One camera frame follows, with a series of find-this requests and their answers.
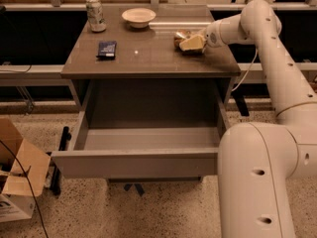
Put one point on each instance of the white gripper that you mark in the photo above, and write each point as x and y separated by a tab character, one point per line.
211	37

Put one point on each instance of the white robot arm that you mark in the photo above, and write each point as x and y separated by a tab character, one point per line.
255	159

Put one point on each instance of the white green soda can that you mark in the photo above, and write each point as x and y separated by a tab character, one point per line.
95	16

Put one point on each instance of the open grey top drawer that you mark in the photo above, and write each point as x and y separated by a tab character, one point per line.
141	129

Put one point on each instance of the grey cabinet desk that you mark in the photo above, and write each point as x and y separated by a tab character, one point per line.
149	52

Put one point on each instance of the white ceramic bowl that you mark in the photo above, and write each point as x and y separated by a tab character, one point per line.
138	17

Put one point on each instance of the dark blue snack packet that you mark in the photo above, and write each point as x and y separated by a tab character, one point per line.
107	50

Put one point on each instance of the black desk leg bar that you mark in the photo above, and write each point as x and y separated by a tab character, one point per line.
63	143

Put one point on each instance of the open cardboard box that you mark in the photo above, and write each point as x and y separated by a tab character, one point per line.
24	169

